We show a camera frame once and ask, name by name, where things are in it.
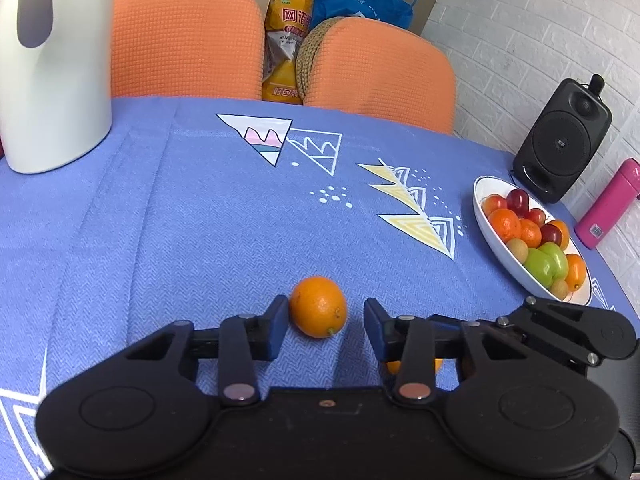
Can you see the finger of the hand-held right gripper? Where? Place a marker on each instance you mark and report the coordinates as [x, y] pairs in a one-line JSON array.
[[575, 330]]

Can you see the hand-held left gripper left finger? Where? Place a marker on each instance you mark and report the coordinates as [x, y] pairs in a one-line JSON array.
[[280, 325]]

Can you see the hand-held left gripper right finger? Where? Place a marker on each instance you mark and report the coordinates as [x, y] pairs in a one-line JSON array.
[[375, 325]]

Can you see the orange kumquat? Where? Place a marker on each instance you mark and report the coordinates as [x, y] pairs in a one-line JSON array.
[[391, 366], [319, 306]]

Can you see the small yellow-green fruit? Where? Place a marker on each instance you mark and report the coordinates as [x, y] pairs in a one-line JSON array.
[[517, 249], [559, 288]]

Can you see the smooth orange tangerine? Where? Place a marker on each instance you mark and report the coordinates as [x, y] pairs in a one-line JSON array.
[[576, 270], [564, 235]]

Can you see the green apple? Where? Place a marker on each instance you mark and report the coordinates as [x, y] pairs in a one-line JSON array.
[[559, 260], [537, 266]]

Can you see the dark red plum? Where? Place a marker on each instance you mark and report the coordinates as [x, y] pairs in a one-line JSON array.
[[550, 234], [517, 200]]

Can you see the dark orange tangerine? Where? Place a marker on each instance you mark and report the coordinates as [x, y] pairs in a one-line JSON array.
[[504, 222], [530, 234]]

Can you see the white plate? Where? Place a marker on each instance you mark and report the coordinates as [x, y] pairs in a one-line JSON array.
[[492, 247]]

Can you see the small reddish plum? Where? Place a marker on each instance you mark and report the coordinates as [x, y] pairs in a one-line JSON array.
[[535, 216]]

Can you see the pinkish red plum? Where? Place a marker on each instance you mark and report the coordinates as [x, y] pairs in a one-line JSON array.
[[495, 203]]

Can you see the blue printed tablecloth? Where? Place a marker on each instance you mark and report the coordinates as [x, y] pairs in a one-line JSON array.
[[200, 235]]

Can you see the pink bottle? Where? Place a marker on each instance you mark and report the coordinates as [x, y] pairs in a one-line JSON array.
[[605, 207]]

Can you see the black speaker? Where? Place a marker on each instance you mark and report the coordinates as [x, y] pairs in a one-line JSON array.
[[560, 145]]

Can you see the black microphone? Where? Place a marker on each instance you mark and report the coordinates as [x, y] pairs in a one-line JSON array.
[[596, 84]]

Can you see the orange chair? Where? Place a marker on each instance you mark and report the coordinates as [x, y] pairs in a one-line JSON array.
[[390, 75], [190, 45]]

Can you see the yellow packet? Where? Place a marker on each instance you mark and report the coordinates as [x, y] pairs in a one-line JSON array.
[[282, 60]]

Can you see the woven straw cushion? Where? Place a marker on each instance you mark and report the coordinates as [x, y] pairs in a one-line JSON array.
[[312, 60]]

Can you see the white thermos jug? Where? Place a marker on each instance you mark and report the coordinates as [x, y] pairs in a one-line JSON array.
[[55, 100]]

